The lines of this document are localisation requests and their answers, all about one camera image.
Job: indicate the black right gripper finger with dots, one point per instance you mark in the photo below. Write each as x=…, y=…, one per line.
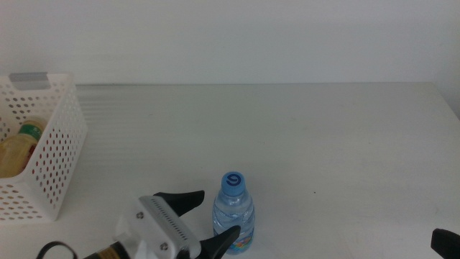
x=447, y=244

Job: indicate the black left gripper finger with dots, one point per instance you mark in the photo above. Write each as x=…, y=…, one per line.
x=219, y=244
x=183, y=201

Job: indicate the water bottle with blue cap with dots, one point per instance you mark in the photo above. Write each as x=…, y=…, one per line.
x=233, y=212

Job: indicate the yellow tea bottle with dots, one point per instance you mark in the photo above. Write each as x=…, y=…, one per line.
x=18, y=154

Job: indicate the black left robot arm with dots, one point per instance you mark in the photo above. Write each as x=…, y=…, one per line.
x=108, y=253

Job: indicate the white perforated plastic basket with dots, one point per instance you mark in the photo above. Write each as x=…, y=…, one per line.
x=83, y=129

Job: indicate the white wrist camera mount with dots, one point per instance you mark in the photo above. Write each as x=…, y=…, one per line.
x=161, y=223

